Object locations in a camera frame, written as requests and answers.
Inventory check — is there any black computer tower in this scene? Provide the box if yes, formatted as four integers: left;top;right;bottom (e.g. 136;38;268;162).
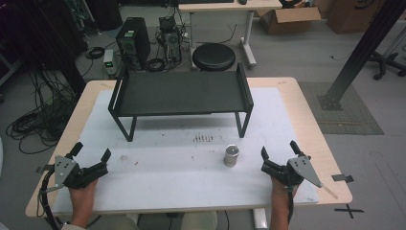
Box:
115;16;151;70

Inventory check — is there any black metal stand post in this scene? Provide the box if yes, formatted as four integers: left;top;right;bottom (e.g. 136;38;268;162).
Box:
317;0;406;111

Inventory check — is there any black metal shelf rack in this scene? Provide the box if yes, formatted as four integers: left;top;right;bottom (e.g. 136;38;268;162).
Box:
107;61;255;143

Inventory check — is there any coiled black cable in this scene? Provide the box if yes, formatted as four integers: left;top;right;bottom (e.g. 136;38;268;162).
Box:
84;46;106;60

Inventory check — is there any grey floor mat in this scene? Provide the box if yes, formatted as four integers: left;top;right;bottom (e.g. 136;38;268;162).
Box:
298;80;385;136

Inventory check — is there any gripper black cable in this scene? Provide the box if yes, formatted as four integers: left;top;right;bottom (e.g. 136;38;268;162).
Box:
285;186;295;225
37;168;62;230

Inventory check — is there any silver metal can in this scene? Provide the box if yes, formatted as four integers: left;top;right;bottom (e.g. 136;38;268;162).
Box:
223;144;240;168

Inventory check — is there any black round stool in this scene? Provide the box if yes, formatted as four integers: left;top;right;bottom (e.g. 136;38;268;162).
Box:
192;42;237;72

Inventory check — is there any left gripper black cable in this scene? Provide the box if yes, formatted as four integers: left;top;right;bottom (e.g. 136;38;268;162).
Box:
37;168;62;230

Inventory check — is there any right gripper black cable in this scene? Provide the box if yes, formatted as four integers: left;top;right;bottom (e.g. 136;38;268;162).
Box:
285;186;295;225

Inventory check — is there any small white power supply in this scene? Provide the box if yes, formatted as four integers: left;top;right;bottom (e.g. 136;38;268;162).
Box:
102;49;117;77

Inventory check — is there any bundle of black floor cables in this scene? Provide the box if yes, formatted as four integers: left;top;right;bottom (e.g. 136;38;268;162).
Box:
5;68;84;155

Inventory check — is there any person's left hand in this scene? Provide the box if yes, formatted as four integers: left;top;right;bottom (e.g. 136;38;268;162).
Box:
68;179;99;215

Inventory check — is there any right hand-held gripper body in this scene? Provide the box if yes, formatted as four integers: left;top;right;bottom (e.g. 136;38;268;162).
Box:
260;154;339;200

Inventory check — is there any office chair base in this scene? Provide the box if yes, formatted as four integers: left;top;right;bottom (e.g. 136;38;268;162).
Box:
367;51;406;81

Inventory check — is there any large brown cardboard box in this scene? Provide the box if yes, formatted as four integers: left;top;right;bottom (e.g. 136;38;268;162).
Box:
325;0;386;35

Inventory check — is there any person's right hand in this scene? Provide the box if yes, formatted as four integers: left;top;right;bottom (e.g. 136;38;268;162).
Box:
270;176;300;210

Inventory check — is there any white desk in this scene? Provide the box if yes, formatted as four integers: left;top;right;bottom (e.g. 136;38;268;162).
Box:
177;0;283;70

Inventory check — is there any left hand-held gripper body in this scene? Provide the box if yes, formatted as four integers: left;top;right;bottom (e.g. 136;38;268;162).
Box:
44;154;109;194

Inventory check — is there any open computer case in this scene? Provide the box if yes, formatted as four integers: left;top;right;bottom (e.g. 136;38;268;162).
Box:
158;15;183;65

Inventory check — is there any white table mat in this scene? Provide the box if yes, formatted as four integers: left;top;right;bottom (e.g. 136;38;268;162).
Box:
51;87;320;216

